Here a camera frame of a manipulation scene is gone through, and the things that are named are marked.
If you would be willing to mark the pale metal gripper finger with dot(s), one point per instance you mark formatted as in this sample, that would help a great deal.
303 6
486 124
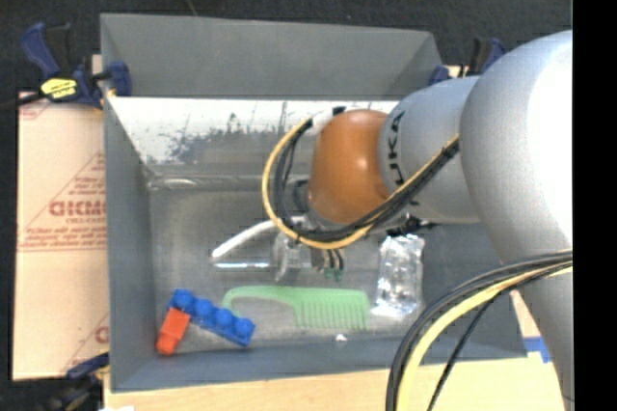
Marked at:
243 264
243 233

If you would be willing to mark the blue toy brick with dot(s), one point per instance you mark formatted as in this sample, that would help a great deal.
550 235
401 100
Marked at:
212 315

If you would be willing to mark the light green comb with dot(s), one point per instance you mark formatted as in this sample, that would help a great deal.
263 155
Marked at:
332 305

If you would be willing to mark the small white scrap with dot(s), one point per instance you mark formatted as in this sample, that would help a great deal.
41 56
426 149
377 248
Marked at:
341 337

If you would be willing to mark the orange-red toy brick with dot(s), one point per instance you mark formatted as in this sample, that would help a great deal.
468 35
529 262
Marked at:
172 329

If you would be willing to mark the clear plastic packet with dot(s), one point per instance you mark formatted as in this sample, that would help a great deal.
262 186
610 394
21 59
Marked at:
399 276

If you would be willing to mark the grey metal bin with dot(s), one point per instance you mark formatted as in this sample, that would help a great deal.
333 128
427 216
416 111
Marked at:
202 62

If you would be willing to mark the brown cardboard board red print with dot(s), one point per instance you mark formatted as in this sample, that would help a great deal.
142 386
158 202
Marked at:
60 187

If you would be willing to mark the black cylinder on white bracket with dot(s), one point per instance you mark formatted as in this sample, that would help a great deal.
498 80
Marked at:
410 226

